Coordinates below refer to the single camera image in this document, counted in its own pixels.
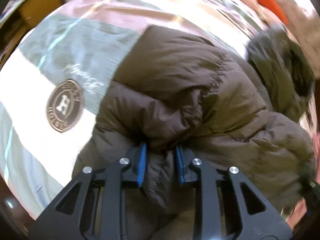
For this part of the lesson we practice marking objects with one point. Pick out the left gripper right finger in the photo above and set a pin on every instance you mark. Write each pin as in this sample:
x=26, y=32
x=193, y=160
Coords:
x=227, y=204

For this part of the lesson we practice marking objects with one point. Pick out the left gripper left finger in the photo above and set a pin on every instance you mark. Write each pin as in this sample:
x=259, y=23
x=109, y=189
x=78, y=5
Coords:
x=92, y=205

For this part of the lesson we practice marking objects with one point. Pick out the brown puffer jacket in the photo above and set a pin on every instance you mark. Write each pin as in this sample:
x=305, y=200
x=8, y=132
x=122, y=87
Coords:
x=175, y=88

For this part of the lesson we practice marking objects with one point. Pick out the plaid pink grey duvet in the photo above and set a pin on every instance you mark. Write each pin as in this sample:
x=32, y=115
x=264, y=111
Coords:
x=86, y=40

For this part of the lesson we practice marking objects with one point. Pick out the pink pillow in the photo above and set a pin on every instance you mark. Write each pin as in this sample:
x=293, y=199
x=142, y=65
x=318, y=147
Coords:
x=303, y=23

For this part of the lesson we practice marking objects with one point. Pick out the orange carrot plush toy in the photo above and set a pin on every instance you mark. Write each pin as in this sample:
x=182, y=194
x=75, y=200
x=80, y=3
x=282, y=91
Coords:
x=273, y=6

